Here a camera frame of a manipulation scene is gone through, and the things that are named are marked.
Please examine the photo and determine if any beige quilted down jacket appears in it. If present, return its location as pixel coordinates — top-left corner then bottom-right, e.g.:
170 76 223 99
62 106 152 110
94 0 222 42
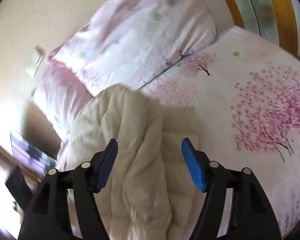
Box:
65 85 198 239

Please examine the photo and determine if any pink floral bed sheet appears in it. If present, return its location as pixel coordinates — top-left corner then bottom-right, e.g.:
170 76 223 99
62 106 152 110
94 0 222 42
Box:
54 25 300 238

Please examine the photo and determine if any pink floral pillow left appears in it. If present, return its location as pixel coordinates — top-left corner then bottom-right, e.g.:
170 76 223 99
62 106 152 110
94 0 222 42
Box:
31 62 96 140

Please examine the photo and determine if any pink floral pillow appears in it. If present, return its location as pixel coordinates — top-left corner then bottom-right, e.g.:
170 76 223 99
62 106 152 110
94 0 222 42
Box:
31 62 96 140
48 0 216 95

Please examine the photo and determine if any pink floral pillow right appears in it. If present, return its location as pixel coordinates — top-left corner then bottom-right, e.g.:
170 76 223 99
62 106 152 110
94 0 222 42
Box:
48 0 216 95

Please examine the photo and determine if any wall mirror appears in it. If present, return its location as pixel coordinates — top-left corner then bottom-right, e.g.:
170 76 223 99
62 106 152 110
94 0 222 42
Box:
10 132 57 176

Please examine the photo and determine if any white wall switch plate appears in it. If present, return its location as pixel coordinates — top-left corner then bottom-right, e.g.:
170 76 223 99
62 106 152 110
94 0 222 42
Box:
25 46 45 77

